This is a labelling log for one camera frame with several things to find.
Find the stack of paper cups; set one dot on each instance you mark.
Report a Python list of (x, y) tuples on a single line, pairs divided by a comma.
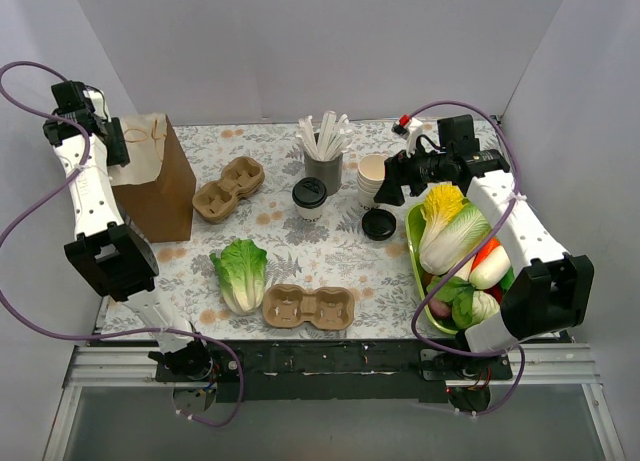
[(370, 176)]

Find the green leafy vegetable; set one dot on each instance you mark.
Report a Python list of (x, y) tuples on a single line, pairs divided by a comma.
[(453, 293)]

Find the white radish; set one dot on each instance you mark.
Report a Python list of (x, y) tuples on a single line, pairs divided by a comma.
[(491, 270)]

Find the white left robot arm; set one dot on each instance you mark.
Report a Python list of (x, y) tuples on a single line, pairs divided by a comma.
[(113, 259)]

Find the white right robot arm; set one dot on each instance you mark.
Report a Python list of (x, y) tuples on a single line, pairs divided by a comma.
[(551, 288)]

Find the yellow napa cabbage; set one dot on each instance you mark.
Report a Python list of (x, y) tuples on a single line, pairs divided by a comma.
[(441, 205)]

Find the brown pulp cup carrier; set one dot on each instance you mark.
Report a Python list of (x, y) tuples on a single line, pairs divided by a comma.
[(216, 200), (288, 306)]

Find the red chili pepper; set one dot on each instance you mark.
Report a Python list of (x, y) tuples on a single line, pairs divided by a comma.
[(497, 293)]

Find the grey straw holder cup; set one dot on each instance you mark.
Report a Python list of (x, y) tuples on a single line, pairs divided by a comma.
[(328, 172)]

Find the floral table mat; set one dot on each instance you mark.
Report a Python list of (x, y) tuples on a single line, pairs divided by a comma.
[(332, 251)]

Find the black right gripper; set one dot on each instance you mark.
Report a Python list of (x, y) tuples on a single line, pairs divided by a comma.
[(400, 171)]

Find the purple red onion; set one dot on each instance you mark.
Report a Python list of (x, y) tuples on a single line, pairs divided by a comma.
[(439, 309)]

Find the small white green cabbage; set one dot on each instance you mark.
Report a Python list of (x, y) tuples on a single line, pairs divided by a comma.
[(477, 308)]

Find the aluminium frame rail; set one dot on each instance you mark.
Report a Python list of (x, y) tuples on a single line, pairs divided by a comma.
[(117, 404)]

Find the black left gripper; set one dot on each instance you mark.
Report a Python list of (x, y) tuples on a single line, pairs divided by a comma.
[(116, 144)]

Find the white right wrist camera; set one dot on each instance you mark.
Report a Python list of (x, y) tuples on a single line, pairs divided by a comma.
[(409, 129)]

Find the white wrapped straw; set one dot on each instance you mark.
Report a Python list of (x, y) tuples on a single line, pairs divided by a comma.
[(307, 136), (339, 134), (325, 134)]

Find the white paper coffee cup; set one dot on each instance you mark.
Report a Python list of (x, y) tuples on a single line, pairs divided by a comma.
[(310, 214)]

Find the orange carrot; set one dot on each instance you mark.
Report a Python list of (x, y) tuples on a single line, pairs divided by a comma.
[(485, 251)]

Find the brown paper bag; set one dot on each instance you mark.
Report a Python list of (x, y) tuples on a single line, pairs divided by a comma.
[(156, 187)]

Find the green white napa cabbage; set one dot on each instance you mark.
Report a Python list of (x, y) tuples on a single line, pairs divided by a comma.
[(444, 245)]

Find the black coffee cup lid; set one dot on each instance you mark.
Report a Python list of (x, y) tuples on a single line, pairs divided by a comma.
[(309, 193)]

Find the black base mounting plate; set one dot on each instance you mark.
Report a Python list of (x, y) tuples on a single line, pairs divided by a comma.
[(403, 369)]

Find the black spare cup lid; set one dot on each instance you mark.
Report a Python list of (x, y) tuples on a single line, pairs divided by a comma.
[(378, 224)]

